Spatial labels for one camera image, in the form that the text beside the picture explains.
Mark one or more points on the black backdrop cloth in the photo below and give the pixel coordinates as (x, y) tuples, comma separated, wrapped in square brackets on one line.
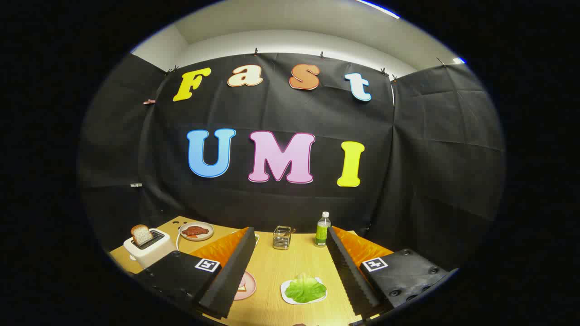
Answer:
[(290, 113)]

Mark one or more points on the divided white bean dish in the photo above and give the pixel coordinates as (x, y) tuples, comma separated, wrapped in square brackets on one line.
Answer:
[(257, 239)]

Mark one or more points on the pink plate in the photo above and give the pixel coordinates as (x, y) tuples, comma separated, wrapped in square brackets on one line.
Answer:
[(249, 287)]

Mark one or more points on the metal utensil holder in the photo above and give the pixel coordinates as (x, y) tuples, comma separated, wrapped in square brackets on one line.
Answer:
[(282, 239)]

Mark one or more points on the toasted bread slice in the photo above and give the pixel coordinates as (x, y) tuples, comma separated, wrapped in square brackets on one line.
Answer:
[(142, 234)]

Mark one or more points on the green lettuce leaf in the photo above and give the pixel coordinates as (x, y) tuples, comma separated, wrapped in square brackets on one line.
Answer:
[(304, 289)]

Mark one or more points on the green label bottle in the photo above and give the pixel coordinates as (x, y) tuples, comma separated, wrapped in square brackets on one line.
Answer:
[(322, 233)]

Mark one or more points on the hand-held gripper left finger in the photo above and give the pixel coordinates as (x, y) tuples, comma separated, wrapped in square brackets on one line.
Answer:
[(235, 271)]

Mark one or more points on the round white plate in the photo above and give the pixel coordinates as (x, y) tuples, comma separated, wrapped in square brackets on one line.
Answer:
[(204, 237)]

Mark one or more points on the red meat piece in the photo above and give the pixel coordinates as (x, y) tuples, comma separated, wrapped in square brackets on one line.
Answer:
[(195, 231)]

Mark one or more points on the square white plate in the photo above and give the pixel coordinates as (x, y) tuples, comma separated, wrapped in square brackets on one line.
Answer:
[(284, 294)]

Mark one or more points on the cream toaster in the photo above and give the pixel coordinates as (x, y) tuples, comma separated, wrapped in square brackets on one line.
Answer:
[(154, 251)]

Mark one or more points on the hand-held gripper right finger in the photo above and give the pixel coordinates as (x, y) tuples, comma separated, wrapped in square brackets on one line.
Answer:
[(351, 276)]

